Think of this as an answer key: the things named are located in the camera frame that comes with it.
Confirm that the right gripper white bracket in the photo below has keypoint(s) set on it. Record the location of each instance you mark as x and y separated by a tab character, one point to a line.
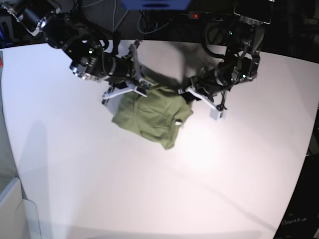
126	75

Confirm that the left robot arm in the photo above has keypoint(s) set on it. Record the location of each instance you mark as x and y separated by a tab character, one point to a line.
243	34

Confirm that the green T-shirt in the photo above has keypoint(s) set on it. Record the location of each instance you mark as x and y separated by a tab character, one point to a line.
158	116

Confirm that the black OpenArm base box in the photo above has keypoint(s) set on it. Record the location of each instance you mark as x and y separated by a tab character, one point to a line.
301	219

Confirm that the white bin at left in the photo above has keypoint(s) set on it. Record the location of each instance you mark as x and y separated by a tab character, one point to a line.
18	216

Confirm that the blue box overhead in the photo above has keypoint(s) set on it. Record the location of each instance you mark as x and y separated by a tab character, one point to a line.
155	4

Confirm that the black power strip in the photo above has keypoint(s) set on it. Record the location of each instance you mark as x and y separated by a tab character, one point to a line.
206	15

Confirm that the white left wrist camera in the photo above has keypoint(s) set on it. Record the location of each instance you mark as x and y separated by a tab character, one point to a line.
217	115

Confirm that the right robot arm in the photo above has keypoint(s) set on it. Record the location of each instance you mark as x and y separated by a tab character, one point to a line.
84	43

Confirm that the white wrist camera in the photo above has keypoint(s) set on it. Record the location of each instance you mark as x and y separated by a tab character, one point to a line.
143	87
217	115

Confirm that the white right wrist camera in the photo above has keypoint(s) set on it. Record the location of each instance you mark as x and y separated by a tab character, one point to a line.
143	87

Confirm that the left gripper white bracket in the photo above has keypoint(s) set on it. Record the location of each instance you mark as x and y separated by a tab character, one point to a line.
190	94

